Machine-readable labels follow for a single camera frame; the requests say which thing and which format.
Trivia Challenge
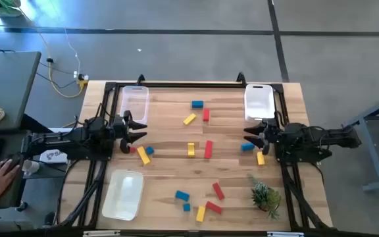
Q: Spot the grey desk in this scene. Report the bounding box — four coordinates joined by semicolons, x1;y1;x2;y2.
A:
0;51;42;132

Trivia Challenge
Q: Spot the small white plastic bin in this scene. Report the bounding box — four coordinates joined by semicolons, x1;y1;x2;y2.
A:
243;84;276;123

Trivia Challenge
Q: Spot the clear plastic bin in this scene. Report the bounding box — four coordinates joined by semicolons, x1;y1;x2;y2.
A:
119;85;150;125

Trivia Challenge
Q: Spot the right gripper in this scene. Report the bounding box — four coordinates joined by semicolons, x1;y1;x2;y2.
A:
243;118;281;155

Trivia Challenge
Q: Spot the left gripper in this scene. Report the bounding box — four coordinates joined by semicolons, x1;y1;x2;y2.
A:
111;110;149;155

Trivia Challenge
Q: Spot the yellow power plug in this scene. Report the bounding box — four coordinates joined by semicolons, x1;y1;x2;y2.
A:
73;70;90;90

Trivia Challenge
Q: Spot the white cable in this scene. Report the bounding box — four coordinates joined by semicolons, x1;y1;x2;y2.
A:
63;28;81;77

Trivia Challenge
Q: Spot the grey metal table frame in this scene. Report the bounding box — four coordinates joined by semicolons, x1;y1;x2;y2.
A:
340;92;379;194

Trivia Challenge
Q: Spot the silver metal bracket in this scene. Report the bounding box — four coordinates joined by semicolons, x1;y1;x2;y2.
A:
83;230;120;237
266;230;305;237

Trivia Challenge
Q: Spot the yellow rectangular block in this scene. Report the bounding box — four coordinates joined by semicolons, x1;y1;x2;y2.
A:
136;145;151;166
195;205;207;223
182;113;197;126

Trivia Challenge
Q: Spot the white printed box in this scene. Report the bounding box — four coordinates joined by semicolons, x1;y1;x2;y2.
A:
39;148;68;165

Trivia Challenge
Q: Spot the small green potted plant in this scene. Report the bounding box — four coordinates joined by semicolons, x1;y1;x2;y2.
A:
247;173;282;221

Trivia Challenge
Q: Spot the green white shoe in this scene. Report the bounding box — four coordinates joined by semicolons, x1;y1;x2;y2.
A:
0;0;22;17

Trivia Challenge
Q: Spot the person's hand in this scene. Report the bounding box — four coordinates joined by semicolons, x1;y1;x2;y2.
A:
0;159;21;202

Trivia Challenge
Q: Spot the white cup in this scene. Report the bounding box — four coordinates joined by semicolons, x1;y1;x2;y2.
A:
22;159;41;176

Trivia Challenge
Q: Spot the yellow cable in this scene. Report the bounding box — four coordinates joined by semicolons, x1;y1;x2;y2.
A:
14;6;88;99

